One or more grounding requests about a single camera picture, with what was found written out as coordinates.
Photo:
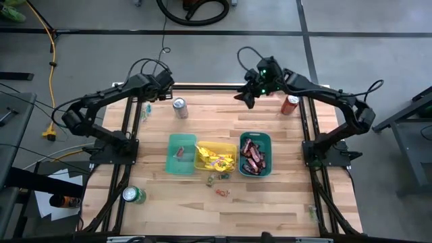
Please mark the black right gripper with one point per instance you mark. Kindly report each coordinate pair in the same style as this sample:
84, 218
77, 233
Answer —
268, 81

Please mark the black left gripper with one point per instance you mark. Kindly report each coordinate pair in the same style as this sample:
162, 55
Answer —
165, 91

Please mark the silver soda can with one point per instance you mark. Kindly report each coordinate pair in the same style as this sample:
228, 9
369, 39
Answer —
180, 108

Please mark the clear gummy candy pack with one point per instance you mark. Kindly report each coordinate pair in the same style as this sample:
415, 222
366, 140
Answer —
146, 111
224, 176
211, 181
312, 213

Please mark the red soda can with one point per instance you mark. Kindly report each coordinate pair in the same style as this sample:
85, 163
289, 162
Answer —
289, 105

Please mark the brown red chocolate bar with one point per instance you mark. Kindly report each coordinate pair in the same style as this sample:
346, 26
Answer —
253, 164
249, 170
247, 147
256, 154
262, 164

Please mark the dark green plastic bin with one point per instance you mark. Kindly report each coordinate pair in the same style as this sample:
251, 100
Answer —
268, 152

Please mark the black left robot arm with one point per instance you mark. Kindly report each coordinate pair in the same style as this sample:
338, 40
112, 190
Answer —
111, 91

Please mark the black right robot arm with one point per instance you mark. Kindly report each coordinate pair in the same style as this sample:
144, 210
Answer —
324, 94

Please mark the yellow translucent bin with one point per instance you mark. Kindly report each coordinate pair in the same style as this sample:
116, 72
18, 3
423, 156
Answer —
231, 146

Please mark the light teal translucent bin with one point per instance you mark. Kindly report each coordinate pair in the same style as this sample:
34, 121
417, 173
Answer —
184, 167

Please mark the green soda can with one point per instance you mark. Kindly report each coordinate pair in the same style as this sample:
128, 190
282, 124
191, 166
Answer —
133, 195

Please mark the orange black bottle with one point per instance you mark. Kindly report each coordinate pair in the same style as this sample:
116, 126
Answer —
65, 202

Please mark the short black floor bar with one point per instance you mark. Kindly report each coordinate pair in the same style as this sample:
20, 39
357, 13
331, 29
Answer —
17, 76

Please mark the long black beam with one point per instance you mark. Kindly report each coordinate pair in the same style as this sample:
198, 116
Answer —
40, 182

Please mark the grey side table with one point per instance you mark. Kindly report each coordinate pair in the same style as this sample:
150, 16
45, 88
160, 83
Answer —
17, 141

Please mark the grey hand tool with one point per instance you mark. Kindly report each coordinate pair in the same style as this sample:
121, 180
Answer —
8, 113

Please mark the white paper sheet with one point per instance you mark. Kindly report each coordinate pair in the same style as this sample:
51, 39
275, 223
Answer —
44, 206

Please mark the neon green shoe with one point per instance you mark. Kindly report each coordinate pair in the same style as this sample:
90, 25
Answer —
11, 15

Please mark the black metal stand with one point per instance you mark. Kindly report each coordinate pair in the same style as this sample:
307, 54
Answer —
408, 155

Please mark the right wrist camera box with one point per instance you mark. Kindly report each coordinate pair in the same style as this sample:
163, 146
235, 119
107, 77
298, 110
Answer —
251, 76

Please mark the black metal table frame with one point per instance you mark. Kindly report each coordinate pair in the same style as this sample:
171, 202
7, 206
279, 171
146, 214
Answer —
209, 87

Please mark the silver frame bracket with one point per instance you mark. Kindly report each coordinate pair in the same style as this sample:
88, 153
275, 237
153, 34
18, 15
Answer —
118, 239
314, 240

